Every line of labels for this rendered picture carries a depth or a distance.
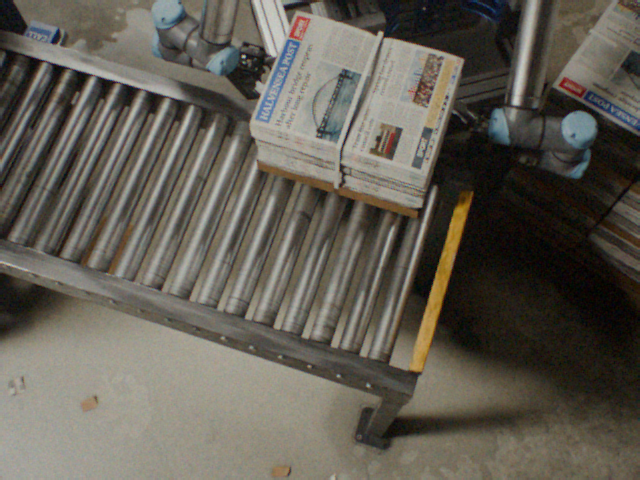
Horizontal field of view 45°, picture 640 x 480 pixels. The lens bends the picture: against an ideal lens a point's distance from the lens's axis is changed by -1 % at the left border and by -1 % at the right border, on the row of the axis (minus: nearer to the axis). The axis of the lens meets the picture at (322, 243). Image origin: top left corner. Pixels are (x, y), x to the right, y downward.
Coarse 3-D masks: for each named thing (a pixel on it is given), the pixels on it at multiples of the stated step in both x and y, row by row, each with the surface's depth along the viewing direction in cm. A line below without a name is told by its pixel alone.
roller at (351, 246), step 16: (352, 208) 175; (368, 208) 174; (352, 224) 173; (368, 224) 174; (352, 240) 171; (336, 256) 172; (352, 256) 170; (336, 272) 169; (352, 272) 170; (336, 288) 167; (320, 304) 168; (336, 304) 166; (320, 320) 165; (336, 320) 166; (320, 336) 164
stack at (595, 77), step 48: (624, 0) 190; (624, 48) 186; (576, 96) 181; (624, 96) 181; (624, 144) 183; (528, 192) 230; (576, 192) 213; (624, 192) 205; (528, 240) 255; (576, 240) 235; (624, 240) 218; (624, 288) 240
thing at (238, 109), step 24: (0, 48) 188; (24, 48) 188; (48, 48) 188; (96, 72) 186; (120, 72) 186; (144, 72) 186; (168, 96) 184; (192, 96) 184; (216, 96) 184; (456, 168) 177; (456, 192) 181
